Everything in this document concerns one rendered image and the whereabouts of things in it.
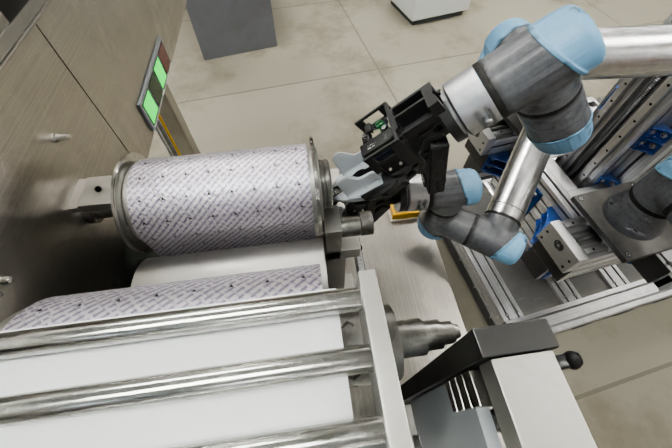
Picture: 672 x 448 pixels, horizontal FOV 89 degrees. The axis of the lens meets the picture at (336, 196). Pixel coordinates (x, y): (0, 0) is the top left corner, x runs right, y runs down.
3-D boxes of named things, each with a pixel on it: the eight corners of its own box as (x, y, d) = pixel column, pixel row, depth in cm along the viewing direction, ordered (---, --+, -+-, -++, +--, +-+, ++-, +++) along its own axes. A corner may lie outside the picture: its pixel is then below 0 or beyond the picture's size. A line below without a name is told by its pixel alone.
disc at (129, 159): (156, 270, 52) (101, 219, 40) (153, 271, 52) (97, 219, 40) (171, 192, 60) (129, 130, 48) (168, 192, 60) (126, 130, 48)
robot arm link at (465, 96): (485, 90, 45) (511, 133, 41) (454, 110, 48) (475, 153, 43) (464, 53, 40) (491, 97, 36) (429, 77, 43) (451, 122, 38)
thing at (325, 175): (326, 148, 52) (328, 186, 57) (313, 150, 52) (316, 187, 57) (332, 179, 47) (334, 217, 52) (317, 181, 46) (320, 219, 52)
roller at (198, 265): (332, 329, 53) (331, 304, 43) (161, 353, 51) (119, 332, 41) (323, 258, 59) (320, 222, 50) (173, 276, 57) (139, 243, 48)
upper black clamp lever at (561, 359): (585, 368, 26) (587, 367, 25) (518, 381, 28) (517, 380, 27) (576, 349, 27) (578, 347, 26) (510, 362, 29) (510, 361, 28)
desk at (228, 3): (249, -19, 367) (232, -104, 309) (281, 46, 296) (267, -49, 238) (184, -8, 354) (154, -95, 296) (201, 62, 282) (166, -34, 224)
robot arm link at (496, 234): (578, 95, 85) (504, 271, 76) (533, 81, 89) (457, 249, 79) (604, 64, 75) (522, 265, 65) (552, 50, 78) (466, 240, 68)
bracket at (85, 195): (117, 209, 46) (109, 201, 45) (73, 214, 46) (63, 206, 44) (125, 180, 49) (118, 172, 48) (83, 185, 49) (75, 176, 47)
